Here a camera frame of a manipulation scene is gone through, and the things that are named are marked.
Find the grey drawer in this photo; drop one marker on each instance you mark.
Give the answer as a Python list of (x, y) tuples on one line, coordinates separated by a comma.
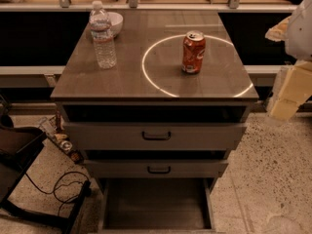
[(156, 206), (156, 164), (154, 136)]

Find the orange soda can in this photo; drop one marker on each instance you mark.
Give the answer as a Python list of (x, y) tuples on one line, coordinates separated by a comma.
[(194, 46)]

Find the clear plastic water bottle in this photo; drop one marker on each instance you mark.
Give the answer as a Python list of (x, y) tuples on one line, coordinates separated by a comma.
[(103, 39)]

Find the brown top drawer cabinet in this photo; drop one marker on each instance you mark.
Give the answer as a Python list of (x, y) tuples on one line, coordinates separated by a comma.
[(148, 84)]

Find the black chair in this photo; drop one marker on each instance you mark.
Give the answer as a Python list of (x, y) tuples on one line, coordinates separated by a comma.
[(19, 147)]

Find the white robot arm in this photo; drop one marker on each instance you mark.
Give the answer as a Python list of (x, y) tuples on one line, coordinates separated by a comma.
[(296, 32)]

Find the grey middle drawer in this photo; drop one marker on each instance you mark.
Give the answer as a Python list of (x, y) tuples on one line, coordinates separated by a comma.
[(156, 164)]

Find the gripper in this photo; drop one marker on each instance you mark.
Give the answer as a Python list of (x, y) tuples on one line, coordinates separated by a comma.
[(300, 33)]

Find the power strip on floor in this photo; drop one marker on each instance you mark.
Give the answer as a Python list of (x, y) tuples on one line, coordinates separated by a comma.
[(55, 133)]

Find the grey bottom drawer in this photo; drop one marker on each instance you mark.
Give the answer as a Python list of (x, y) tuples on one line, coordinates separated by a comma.
[(156, 206)]

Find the grey top drawer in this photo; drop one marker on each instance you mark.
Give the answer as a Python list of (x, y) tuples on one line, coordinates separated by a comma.
[(154, 136)]

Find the white bowl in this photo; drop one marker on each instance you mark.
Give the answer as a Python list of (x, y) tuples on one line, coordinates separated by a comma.
[(116, 22)]

